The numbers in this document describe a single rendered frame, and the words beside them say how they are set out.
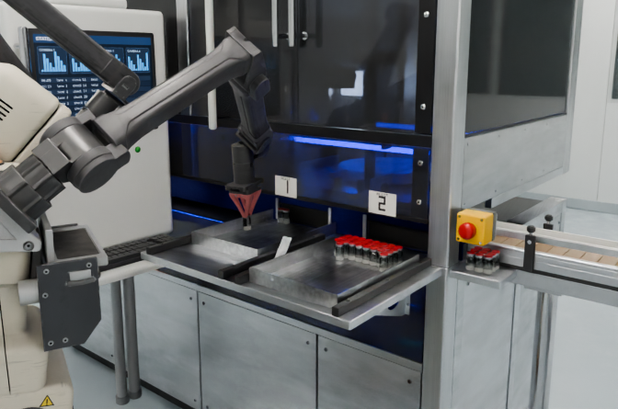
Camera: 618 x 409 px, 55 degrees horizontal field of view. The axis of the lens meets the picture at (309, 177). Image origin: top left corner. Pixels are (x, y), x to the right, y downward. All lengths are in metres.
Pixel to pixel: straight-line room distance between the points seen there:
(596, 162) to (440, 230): 4.68
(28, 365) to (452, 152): 1.00
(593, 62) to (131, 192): 4.84
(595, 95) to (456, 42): 4.68
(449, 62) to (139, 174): 1.07
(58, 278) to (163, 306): 1.29
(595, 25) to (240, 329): 4.76
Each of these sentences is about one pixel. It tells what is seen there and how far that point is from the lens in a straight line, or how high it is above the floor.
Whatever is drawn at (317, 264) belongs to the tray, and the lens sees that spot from 1.52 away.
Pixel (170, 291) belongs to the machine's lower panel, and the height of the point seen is 0.53.
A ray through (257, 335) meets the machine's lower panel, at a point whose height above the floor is 0.49.
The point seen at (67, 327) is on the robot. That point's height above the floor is 0.92.
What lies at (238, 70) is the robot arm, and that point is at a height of 1.37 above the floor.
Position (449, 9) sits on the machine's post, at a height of 1.51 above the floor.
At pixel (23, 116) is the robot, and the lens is 1.10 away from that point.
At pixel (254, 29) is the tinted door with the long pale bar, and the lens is 1.84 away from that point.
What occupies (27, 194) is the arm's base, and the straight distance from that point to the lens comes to 0.97.
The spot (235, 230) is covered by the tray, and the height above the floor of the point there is 0.88.
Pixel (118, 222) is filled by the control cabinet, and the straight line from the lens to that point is 2.00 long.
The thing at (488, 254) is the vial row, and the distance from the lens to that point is 1.53.
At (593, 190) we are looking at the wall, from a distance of 6.17.
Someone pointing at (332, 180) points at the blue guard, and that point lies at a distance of 1.66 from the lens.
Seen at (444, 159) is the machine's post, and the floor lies 1.16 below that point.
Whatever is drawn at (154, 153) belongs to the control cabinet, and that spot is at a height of 1.09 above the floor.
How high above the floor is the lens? 1.39
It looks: 11 degrees down
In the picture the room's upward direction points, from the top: straight up
